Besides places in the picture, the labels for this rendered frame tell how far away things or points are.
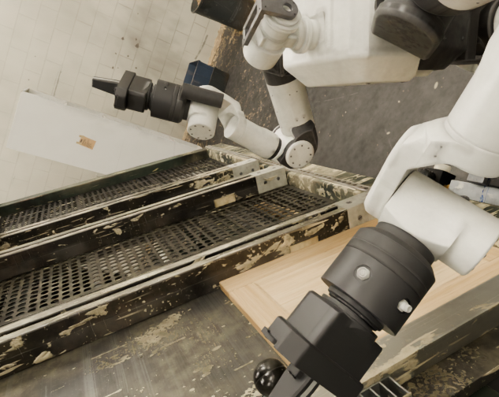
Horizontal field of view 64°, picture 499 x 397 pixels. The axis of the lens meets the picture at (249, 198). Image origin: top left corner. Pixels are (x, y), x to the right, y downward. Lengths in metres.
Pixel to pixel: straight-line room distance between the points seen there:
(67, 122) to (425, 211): 4.29
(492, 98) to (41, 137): 4.40
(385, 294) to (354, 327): 0.04
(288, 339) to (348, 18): 0.50
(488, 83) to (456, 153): 0.06
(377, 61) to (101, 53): 5.37
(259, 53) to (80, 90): 5.26
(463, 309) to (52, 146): 4.26
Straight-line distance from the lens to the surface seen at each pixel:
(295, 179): 1.47
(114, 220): 1.35
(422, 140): 0.39
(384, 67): 0.72
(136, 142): 4.62
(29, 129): 4.58
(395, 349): 0.63
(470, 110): 0.37
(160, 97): 0.95
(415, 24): 0.58
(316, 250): 0.95
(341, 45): 0.71
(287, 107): 1.01
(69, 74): 5.91
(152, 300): 0.87
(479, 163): 0.38
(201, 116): 0.94
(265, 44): 0.72
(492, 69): 0.36
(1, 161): 6.11
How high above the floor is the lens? 1.69
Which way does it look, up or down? 27 degrees down
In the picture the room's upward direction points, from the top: 74 degrees counter-clockwise
